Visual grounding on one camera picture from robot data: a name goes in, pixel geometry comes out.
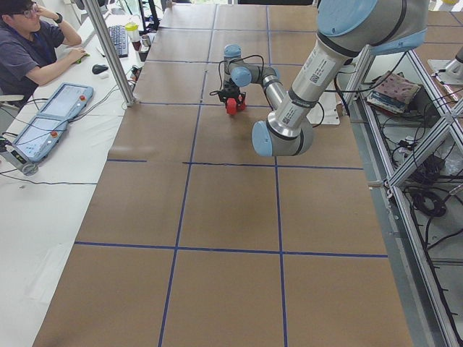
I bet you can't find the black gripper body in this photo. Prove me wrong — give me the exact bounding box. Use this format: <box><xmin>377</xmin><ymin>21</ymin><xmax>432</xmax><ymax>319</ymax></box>
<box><xmin>218</xmin><ymin>80</ymin><xmax>246</xmax><ymax>105</ymax></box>

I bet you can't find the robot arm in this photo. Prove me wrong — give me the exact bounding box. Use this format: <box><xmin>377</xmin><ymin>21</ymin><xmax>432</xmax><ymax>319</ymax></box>
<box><xmin>224</xmin><ymin>1</ymin><xmax>428</xmax><ymax>157</ymax></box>

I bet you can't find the yellow lid cup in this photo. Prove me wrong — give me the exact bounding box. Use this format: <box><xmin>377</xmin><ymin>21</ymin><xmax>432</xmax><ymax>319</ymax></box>
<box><xmin>124</xmin><ymin>22</ymin><xmax>141</xmax><ymax>51</ymax></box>

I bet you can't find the black keyboard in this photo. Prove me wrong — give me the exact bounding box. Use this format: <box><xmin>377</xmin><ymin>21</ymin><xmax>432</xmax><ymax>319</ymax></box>
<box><xmin>108</xmin><ymin>25</ymin><xmax>129</xmax><ymax>58</ymax></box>

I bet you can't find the upper teach pendant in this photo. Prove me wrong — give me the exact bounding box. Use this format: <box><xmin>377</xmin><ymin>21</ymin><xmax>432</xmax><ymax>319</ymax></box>
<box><xmin>36</xmin><ymin>82</ymin><xmax>94</xmax><ymax>121</ymax></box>

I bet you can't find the teach pendant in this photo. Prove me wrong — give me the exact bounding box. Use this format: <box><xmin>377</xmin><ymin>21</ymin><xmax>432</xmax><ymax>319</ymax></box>
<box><xmin>36</xmin><ymin>82</ymin><xmax>94</xmax><ymax>121</ymax></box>
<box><xmin>13</xmin><ymin>116</ymin><xmax>68</xmax><ymax>163</ymax></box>

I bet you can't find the lower teach pendant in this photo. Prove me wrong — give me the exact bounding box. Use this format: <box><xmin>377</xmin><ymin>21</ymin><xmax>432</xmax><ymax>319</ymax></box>
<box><xmin>13</xmin><ymin>116</ymin><xmax>68</xmax><ymax>163</ymax></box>

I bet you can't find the seated person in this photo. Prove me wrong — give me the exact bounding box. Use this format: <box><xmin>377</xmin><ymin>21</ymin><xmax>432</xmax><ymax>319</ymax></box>
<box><xmin>1</xmin><ymin>1</ymin><xmax>88</xmax><ymax>108</ymax></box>

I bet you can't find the arm gripper cable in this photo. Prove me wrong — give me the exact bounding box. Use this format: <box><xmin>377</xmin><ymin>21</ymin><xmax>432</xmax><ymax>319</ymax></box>
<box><xmin>209</xmin><ymin>54</ymin><xmax>264</xmax><ymax>97</ymax></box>

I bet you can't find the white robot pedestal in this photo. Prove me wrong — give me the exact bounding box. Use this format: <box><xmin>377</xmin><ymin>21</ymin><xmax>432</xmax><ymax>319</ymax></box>
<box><xmin>307</xmin><ymin>93</ymin><xmax>340</xmax><ymax>126</ymax></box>

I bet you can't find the aluminium frame post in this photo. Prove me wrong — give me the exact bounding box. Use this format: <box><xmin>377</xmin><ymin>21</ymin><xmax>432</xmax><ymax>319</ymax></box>
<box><xmin>83</xmin><ymin>0</ymin><xmax>136</xmax><ymax>107</ymax></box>

